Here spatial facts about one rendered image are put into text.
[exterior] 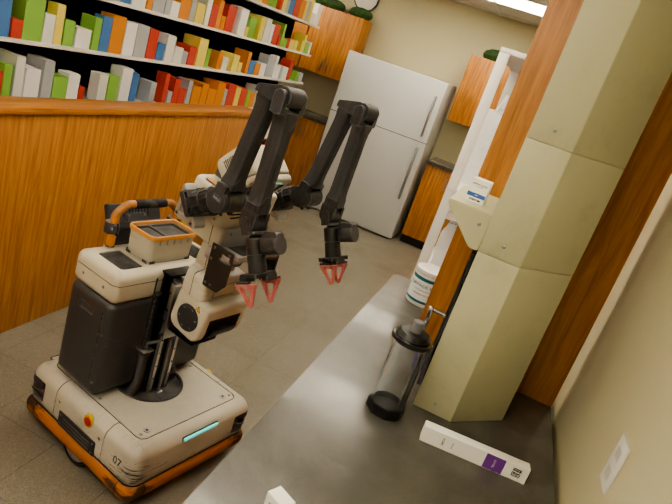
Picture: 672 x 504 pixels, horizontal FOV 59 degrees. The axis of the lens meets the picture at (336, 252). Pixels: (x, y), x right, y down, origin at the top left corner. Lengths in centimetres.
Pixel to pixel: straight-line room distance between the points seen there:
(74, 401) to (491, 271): 165
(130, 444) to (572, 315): 156
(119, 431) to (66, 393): 30
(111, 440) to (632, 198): 190
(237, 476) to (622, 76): 120
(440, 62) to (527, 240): 574
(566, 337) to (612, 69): 85
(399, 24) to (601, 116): 589
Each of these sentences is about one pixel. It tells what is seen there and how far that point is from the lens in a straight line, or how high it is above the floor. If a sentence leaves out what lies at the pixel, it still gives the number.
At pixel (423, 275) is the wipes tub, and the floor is 107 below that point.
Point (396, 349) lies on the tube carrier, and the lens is 150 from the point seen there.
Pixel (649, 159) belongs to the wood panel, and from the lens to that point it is 188.
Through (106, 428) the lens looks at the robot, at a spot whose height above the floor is 26.
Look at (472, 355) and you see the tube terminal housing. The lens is 161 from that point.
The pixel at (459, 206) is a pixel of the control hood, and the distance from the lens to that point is 151.
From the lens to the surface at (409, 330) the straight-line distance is 150.
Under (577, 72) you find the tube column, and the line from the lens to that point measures 149.
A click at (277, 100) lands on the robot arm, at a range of 167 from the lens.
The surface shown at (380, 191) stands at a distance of 661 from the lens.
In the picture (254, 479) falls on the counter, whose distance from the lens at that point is 126.
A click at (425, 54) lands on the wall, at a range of 720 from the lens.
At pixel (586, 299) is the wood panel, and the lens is 194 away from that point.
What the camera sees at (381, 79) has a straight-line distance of 658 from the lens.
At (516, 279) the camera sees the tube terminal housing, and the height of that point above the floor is 138.
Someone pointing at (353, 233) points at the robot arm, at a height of 119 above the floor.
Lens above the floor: 176
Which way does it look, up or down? 18 degrees down
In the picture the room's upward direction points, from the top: 19 degrees clockwise
